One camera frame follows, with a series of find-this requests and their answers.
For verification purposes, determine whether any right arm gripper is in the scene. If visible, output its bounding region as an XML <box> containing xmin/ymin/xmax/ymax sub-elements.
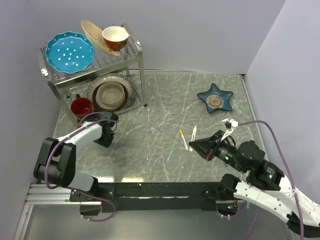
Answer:
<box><xmin>187</xmin><ymin>128</ymin><xmax>246</xmax><ymax>172</ymax></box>

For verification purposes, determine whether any white marker with red end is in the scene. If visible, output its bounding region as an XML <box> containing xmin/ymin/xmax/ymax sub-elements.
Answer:
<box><xmin>189</xmin><ymin>125</ymin><xmax>197</xmax><ymax>152</ymax></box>

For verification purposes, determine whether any white marker with yellow end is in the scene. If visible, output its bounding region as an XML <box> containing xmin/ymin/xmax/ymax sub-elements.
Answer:
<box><xmin>179</xmin><ymin>129</ymin><xmax>189</xmax><ymax>152</ymax></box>

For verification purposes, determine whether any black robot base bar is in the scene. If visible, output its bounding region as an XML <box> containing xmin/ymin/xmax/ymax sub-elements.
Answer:
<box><xmin>69</xmin><ymin>181</ymin><xmax>247</xmax><ymax>217</ymax></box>

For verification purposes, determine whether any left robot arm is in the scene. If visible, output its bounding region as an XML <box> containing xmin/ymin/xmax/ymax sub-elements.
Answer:
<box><xmin>33</xmin><ymin>111</ymin><xmax>119</xmax><ymax>201</ymax></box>

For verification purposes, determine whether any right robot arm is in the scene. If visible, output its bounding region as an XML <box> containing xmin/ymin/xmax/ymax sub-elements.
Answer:
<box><xmin>188</xmin><ymin>130</ymin><xmax>320</xmax><ymax>238</ymax></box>

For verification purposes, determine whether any red mug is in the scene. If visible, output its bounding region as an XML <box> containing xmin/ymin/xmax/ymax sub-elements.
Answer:
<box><xmin>70</xmin><ymin>94</ymin><xmax>94</xmax><ymax>121</ymax></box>

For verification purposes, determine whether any beige bowl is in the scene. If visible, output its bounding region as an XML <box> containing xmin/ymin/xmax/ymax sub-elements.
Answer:
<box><xmin>95</xmin><ymin>81</ymin><xmax>126</xmax><ymax>110</ymax></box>

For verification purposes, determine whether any blue star-shaped dish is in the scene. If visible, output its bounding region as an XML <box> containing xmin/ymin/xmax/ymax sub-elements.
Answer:
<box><xmin>197</xmin><ymin>83</ymin><xmax>234</xmax><ymax>114</ymax></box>

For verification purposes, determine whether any steel dish rack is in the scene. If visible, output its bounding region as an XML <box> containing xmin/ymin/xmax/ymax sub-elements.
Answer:
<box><xmin>35</xmin><ymin>23</ymin><xmax>148</xmax><ymax>125</ymax></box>

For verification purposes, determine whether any blue polka dot plate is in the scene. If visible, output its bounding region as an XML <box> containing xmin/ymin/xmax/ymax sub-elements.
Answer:
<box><xmin>44</xmin><ymin>31</ymin><xmax>95</xmax><ymax>74</ymax></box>

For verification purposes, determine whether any red and white bowl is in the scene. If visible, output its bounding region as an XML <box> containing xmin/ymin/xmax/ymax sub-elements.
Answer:
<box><xmin>102</xmin><ymin>26</ymin><xmax>130</xmax><ymax>51</ymax></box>

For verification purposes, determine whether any cream oval plate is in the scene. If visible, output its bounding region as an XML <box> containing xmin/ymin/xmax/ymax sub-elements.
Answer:
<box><xmin>81</xmin><ymin>19</ymin><xmax>121</xmax><ymax>57</ymax></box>

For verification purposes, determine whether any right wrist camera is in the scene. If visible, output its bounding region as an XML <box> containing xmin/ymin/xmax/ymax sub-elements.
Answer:
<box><xmin>221</xmin><ymin>118</ymin><xmax>239</xmax><ymax>141</ymax></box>

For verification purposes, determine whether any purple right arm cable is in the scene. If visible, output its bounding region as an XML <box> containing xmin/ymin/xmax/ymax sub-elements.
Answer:
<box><xmin>238</xmin><ymin>120</ymin><xmax>305</xmax><ymax>240</ymax></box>

